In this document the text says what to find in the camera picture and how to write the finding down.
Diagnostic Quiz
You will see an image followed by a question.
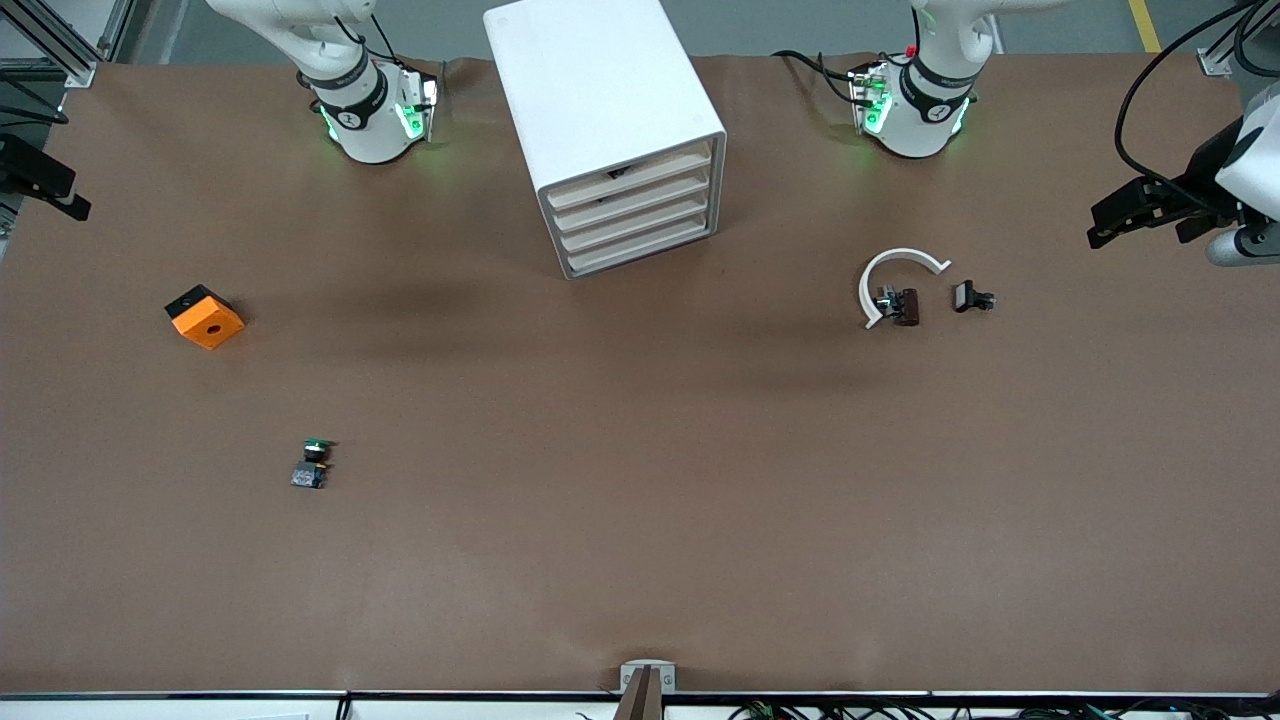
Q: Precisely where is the green push button switch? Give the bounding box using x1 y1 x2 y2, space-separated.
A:
289 437 339 491

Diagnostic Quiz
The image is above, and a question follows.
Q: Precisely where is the orange box with black base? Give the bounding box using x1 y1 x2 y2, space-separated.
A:
164 284 247 351

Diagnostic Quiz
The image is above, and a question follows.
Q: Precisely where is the white curved plastic part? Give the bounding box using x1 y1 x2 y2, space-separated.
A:
858 247 952 331

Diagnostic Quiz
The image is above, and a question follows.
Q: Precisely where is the dark brown electrical component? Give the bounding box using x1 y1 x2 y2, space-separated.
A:
875 286 922 329

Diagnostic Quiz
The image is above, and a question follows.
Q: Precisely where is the brown table cover sheet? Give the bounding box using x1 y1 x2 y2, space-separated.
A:
0 50 1280 696

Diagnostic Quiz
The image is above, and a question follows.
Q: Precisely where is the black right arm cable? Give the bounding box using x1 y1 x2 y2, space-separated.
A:
0 60 71 126

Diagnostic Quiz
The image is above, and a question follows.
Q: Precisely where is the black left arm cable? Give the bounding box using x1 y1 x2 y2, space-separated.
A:
1113 0 1280 193

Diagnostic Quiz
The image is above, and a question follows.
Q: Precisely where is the aluminium frame profile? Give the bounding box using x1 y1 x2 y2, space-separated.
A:
0 0 137 91
1198 0 1280 78

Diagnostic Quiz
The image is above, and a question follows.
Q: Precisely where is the black arm base cable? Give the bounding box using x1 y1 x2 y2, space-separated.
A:
772 48 869 89

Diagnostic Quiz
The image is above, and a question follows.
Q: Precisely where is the black cable tangle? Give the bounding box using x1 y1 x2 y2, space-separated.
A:
728 700 1280 720

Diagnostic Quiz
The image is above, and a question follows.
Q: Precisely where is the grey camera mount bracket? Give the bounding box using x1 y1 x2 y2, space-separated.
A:
619 659 677 720

